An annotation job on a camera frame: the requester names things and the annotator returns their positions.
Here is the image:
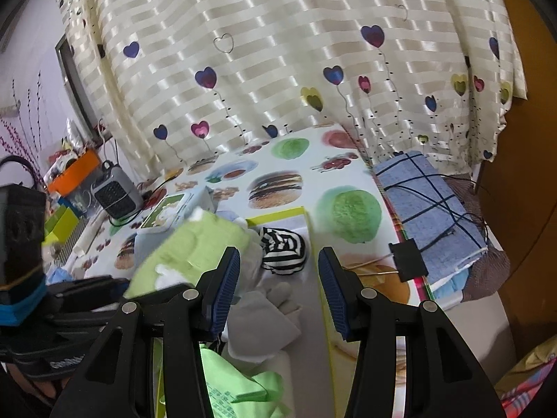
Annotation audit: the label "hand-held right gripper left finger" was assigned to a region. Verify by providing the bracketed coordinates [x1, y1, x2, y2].
[50, 246, 241, 418]

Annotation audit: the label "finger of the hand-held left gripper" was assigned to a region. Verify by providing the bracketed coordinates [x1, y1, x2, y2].
[56, 287, 131, 327]
[48, 275, 116, 299]

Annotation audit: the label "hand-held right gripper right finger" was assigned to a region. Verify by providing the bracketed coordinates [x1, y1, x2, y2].
[317, 246, 508, 418]

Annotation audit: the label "white box with green rim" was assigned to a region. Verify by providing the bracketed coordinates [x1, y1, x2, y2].
[148, 207, 338, 418]

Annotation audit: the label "grey knit toe sock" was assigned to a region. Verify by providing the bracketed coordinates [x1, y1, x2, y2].
[226, 281, 303, 364]

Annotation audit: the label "green printed packet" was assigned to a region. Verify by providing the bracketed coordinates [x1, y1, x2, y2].
[131, 215, 253, 301]

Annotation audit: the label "black white striped sock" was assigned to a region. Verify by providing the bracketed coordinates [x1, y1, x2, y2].
[260, 226, 309, 276]

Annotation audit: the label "light green plastic packet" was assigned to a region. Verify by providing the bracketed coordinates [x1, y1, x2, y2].
[198, 342, 292, 418]

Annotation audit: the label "person's left hand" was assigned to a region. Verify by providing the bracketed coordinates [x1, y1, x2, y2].
[11, 368, 66, 401]

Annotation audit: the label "lime green box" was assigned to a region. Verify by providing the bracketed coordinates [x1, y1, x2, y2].
[44, 207, 81, 245]

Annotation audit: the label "white rolled paper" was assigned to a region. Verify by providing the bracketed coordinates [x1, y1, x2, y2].
[72, 209, 107, 257]

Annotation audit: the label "black binder clip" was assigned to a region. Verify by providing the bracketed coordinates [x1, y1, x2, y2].
[387, 239, 429, 282]

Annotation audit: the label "orange box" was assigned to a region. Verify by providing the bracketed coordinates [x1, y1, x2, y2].
[47, 149, 101, 196]

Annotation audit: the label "pile of assorted packets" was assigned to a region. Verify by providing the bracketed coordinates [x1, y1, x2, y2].
[46, 117, 94, 170]

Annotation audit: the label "wet wipes pack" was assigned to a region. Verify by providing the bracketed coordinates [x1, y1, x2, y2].
[135, 185, 216, 266]

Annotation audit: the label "food print tablecloth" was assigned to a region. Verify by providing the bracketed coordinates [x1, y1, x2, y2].
[48, 124, 431, 418]

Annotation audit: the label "purple decorative twigs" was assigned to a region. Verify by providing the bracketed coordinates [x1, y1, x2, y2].
[0, 80, 46, 184]

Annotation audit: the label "grey portable heater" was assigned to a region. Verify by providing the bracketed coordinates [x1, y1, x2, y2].
[91, 160, 144, 219]

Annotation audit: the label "blue checked cloth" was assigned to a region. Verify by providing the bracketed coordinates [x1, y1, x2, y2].
[372, 150, 488, 279]

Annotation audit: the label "brown cloth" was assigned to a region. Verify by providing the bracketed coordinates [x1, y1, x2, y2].
[444, 174, 512, 301]

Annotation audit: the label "yellow pink patterned cloth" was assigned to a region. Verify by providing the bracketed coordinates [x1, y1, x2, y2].
[494, 340, 553, 418]

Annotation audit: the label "brown wooden cabinet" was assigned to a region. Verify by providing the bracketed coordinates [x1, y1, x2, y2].
[472, 0, 557, 358]

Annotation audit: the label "heart print striped curtain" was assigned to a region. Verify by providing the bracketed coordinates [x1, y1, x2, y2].
[50, 0, 527, 175]

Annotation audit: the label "black heater power cable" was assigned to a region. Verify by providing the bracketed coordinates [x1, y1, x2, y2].
[109, 168, 186, 227]

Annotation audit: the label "window frame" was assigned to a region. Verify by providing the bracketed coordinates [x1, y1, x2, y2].
[54, 35, 107, 142]

